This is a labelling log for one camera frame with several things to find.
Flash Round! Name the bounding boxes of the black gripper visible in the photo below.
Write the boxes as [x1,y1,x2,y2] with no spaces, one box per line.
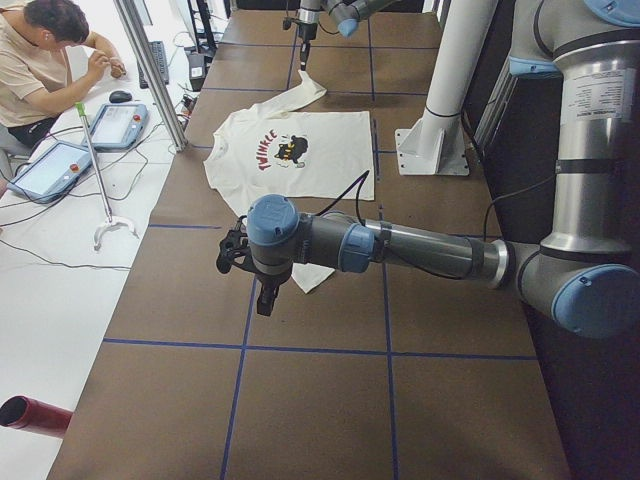
[298,21,316,71]
[256,273,285,316]

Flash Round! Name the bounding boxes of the cream long sleeve shirt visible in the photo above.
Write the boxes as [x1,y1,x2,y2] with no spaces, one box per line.
[204,72,375,292]

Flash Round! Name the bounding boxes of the black box with label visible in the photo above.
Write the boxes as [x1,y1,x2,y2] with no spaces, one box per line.
[187,52,207,92]

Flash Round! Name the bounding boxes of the black keyboard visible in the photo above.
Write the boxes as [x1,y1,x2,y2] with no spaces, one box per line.
[137,39,170,90]

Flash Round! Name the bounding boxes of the white reacher grabber stick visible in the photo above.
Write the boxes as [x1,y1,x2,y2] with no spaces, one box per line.
[75,102,138,252]

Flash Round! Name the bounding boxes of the black computer mouse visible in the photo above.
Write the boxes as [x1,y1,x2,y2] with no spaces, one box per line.
[109,90,133,104]

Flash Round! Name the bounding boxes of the far blue teach pendant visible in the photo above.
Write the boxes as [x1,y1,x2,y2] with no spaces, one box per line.
[89,102,149,152]

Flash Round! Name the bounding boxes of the blue teach pendant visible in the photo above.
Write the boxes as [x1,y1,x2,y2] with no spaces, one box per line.
[8,141,92,204]
[89,102,149,152]

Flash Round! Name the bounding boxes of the near blue teach pendant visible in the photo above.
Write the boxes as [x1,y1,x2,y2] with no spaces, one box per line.
[8,141,92,204]

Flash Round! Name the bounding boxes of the red cylinder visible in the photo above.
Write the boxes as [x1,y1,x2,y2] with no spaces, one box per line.
[1,395,73,438]

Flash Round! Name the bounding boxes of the seated person in beige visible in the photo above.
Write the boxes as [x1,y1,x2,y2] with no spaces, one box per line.
[1,0,126,148]

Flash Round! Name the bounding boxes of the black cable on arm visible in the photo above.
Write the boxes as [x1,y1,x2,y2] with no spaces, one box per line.
[317,169,561,275]

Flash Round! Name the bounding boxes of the aluminium frame post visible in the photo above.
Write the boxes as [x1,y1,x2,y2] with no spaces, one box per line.
[114,0,188,152]

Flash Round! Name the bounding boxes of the black cable on white table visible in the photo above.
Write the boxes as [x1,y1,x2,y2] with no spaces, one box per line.
[0,119,166,274]

